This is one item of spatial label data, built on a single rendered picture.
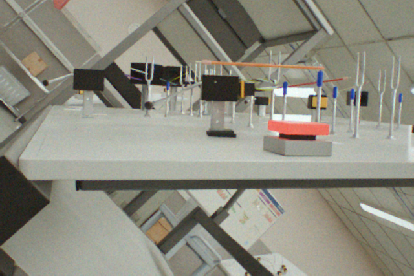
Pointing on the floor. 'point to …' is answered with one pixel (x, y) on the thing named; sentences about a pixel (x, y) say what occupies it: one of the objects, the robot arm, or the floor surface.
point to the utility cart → (185, 242)
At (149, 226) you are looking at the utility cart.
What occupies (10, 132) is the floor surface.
